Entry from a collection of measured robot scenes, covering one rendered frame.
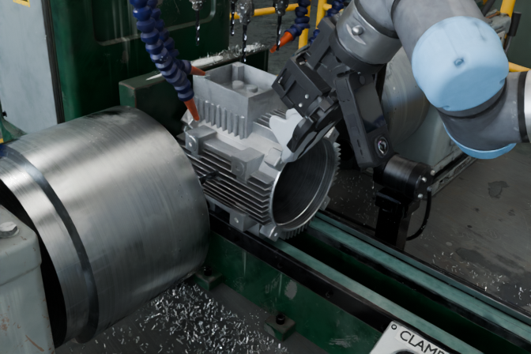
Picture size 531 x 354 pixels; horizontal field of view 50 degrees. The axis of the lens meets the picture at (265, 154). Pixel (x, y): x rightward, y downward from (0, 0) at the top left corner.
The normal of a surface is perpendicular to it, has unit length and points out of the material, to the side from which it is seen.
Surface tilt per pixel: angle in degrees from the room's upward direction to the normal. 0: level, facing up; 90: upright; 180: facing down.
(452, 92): 115
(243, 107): 90
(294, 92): 90
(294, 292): 90
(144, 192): 51
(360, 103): 61
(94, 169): 28
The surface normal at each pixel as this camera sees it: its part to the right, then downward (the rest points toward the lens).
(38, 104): -0.66, 0.33
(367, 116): 0.65, -0.11
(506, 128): -0.40, 0.63
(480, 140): -0.22, 0.90
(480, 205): 0.06, -0.88
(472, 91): 0.17, 0.80
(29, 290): 0.76, 0.34
